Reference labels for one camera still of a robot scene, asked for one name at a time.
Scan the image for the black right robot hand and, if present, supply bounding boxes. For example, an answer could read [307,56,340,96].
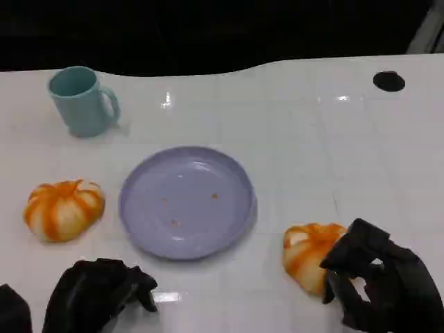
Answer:
[319,218,438,333]

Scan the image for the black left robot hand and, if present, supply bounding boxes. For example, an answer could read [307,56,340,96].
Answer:
[42,257,158,333]

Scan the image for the orange and white toy bread roll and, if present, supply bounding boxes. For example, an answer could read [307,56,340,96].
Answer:
[282,222,349,297]
[22,178,106,244]

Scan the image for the lilac plate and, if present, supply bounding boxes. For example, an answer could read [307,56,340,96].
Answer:
[119,146,258,262]

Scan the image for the pale green mug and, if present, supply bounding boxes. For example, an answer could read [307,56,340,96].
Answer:
[47,65,121,138]

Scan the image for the black round table grommet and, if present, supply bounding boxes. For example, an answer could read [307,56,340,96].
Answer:
[373,71,406,92]

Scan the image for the grey table leg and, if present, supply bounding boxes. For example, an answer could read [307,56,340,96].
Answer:
[406,0,444,55]

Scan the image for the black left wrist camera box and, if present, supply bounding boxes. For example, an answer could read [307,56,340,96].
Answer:
[0,283,33,333]

